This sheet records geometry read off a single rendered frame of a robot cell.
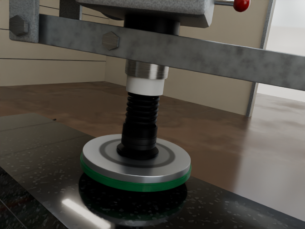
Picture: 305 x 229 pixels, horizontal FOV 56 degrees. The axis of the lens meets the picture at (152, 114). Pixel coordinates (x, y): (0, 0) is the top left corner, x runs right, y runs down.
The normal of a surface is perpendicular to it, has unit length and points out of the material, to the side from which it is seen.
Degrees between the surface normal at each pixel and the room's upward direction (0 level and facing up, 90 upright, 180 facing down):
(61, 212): 0
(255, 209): 0
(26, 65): 90
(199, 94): 90
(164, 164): 0
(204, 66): 90
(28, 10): 90
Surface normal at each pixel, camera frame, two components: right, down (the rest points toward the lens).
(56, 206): 0.12, -0.96
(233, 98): -0.59, 0.13
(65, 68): 0.80, 0.24
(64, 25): -0.22, 0.22
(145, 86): 0.07, 0.26
